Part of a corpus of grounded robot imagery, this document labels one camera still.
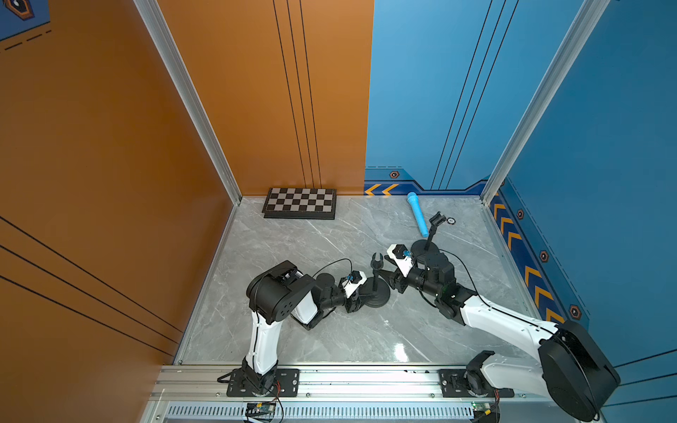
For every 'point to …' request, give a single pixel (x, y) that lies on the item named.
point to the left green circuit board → (260, 410)
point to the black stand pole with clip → (435, 220)
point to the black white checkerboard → (300, 203)
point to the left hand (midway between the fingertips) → (369, 286)
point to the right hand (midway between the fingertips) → (383, 262)
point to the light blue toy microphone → (414, 201)
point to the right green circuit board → (483, 407)
